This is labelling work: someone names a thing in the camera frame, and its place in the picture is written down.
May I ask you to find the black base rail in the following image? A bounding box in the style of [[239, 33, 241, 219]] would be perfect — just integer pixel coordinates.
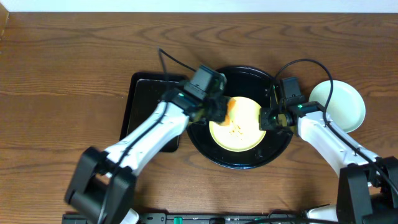
[[62, 210, 312, 224]]

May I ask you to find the light blue plate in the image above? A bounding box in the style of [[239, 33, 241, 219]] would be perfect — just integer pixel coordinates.
[[326, 80, 366, 133]]

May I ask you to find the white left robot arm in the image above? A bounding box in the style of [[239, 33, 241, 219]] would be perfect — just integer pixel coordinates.
[[65, 89, 236, 223]]

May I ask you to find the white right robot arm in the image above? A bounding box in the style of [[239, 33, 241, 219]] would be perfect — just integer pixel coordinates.
[[259, 101, 397, 223]]

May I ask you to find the orange green scrub sponge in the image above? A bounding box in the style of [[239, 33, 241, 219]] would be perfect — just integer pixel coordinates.
[[221, 98, 236, 126]]

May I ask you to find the yellow plate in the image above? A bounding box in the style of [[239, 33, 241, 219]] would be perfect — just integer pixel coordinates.
[[209, 96, 266, 152]]

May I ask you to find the black round tray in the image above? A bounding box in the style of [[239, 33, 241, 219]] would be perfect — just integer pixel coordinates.
[[187, 66, 293, 169]]

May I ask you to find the black rectangular tray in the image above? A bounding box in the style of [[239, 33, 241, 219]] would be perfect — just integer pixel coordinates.
[[119, 72, 187, 140]]

